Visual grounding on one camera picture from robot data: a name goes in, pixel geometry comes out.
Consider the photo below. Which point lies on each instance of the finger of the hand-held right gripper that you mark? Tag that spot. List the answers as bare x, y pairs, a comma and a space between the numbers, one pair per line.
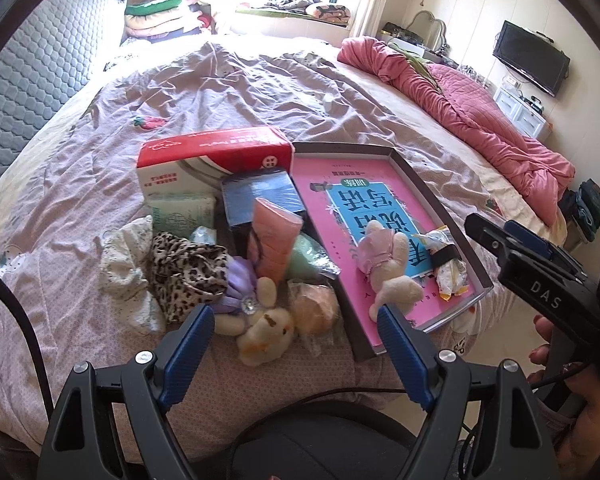
485, 232
530, 240

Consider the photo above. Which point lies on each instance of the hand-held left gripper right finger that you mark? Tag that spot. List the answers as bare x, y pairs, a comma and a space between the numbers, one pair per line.
405, 355

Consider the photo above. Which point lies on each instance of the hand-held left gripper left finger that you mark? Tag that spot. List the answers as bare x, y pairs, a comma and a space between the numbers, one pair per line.
187, 350

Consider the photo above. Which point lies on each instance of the leopard print scrunchie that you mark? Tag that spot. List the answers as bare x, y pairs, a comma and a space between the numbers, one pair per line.
185, 275

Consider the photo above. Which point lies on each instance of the grey box tray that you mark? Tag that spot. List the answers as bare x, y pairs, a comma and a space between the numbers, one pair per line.
430, 180

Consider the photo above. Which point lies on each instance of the plush bunny purple dress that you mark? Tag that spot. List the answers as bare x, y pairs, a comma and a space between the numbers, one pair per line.
265, 332

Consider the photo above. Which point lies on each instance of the peach sponge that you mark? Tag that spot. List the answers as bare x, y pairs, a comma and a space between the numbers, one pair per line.
315, 310

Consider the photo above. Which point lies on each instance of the plush bunny pink dress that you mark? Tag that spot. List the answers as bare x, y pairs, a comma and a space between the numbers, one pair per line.
380, 255

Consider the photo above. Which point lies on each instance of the white floral cloth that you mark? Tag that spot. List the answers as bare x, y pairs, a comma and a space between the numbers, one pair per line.
127, 260

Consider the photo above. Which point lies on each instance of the person's right hand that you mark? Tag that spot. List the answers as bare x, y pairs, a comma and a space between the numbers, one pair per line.
590, 420

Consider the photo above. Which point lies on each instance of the yellow snack packet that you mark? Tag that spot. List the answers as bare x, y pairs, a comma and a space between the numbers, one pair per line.
450, 277

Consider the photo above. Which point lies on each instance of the dark clothes pile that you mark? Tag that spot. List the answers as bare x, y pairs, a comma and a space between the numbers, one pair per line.
582, 207

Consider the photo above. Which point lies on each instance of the pink quilt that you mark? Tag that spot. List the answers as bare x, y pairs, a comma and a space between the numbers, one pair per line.
480, 125

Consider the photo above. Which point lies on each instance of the green tissue pack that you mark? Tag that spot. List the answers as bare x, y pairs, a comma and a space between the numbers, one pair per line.
203, 235
180, 215

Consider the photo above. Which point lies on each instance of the white drawer cabinet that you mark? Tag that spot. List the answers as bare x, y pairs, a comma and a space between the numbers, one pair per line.
522, 112

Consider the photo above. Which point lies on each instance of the pink tube pouch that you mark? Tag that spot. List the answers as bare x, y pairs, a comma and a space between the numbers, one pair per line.
272, 240

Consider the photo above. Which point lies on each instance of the mint green item in plastic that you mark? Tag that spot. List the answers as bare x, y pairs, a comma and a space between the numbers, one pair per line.
305, 257

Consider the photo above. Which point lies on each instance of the dark blue box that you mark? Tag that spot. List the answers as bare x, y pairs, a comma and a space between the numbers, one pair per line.
260, 195

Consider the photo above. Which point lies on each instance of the pink book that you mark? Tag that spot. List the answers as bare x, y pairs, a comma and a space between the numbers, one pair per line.
320, 185

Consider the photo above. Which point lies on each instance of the green cloth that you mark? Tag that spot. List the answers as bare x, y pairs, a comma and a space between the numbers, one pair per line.
420, 67

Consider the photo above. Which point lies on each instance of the black television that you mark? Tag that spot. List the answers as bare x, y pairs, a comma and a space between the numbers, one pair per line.
530, 57

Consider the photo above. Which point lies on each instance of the red and white box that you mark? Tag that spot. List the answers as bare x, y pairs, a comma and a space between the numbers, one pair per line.
215, 147

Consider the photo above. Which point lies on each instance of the vanity mirror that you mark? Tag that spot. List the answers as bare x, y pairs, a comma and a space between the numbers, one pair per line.
430, 30

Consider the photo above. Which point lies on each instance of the lilac duvet cover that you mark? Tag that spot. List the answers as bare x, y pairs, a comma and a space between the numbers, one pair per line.
230, 95

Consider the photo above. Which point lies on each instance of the brown patterned pillow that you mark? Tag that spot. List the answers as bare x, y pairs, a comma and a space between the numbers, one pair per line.
330, 12

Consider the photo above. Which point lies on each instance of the clothes on windowsill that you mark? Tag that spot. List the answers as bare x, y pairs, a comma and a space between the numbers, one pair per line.
275, 6

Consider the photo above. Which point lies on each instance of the grey quilted headboard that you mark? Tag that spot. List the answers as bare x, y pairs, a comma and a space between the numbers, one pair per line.
35, 70

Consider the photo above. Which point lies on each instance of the stack of folded blankets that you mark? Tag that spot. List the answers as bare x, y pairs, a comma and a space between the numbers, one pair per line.
160, 17

